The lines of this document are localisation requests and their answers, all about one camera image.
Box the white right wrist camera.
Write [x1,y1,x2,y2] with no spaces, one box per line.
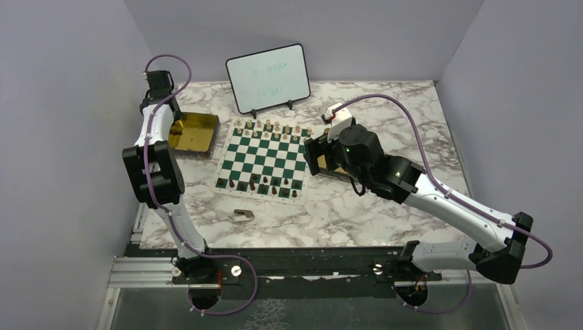
[321,102,355,143]

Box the green white chess board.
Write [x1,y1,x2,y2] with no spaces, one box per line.
[211,128,311,206]

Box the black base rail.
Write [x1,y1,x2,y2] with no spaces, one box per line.
[171,246,442,300]

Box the right gold tin box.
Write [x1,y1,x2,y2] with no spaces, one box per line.
[313,128,350,182]

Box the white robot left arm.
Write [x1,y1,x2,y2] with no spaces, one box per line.
[122,70,216,283]

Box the small whiteboard on stand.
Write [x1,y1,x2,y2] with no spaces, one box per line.
[225,43,311,114]

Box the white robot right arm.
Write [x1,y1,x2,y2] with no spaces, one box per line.
[304,124,534,285]

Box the beige plastic clip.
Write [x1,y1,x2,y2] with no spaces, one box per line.
[233,209,254,222]

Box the left gold tin box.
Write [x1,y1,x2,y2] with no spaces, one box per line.
[168,112,221,160]

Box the light chess pieces row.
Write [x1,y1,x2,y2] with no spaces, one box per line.
[228,119,316,146]

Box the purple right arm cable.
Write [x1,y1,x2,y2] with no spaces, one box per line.
[330,94,554,270]

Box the gold tin box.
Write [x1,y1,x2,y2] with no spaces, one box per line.
[168,112,221,160]
[313,128,350,182]

